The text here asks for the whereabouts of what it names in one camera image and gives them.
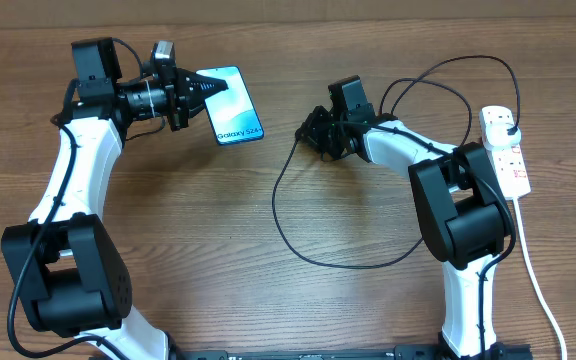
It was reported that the blue Galaxy smartphone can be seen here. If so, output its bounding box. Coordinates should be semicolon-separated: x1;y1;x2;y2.
197;66;264;145

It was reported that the black charging cable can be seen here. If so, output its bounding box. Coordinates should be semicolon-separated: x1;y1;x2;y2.
271;55;522;271

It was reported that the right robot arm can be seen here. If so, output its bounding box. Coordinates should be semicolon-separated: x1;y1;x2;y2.
295;76;516;359

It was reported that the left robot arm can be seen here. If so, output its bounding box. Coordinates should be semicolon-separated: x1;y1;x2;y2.
1;37;227;359

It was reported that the white power strip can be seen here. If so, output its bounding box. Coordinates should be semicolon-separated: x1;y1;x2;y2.
479;105;531;200

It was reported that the white power strip cord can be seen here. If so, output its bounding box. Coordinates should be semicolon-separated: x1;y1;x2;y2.
511;197;569;360

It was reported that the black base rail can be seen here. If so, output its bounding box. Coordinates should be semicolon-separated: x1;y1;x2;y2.
89;342;534;360

